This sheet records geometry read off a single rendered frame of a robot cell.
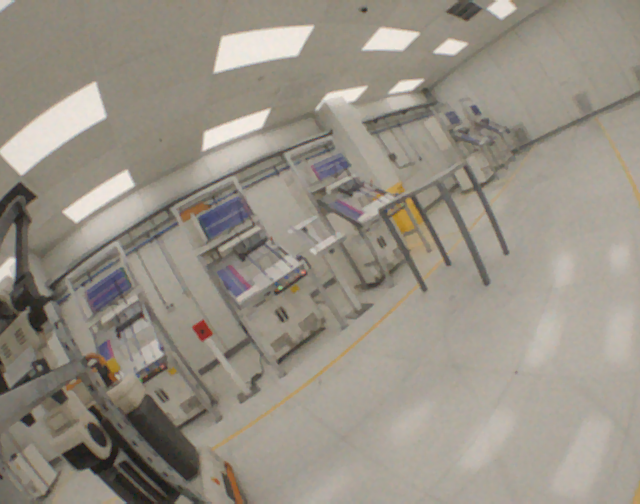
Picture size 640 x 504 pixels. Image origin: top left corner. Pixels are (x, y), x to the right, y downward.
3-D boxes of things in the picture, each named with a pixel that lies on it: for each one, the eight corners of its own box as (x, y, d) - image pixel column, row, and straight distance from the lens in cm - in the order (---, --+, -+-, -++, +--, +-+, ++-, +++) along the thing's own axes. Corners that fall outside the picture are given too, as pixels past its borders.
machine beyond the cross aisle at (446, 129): (510, 167, 649) (464, 90, 650) (501, 178, 574) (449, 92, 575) (465, 186, 708) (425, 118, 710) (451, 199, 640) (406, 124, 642)
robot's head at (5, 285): (5, 321, 139) (-15, 295, 135) (30, 297, 127) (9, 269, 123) (1, 344, 129) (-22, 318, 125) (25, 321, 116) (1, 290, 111)
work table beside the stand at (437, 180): (488, 285, 202) (437, 178, 181) (422, 292, 247) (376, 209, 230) (509, 252, 236) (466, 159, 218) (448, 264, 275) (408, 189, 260)
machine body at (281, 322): (330, 326, 294) (297, 276, 281) (276, 367, 280) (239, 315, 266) (307, 323, 353) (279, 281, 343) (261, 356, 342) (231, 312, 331)
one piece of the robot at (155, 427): (148, 496, 189) (52, 380, 175) (214, 461, 166) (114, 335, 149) (145, 530, 166) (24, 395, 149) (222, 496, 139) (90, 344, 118)
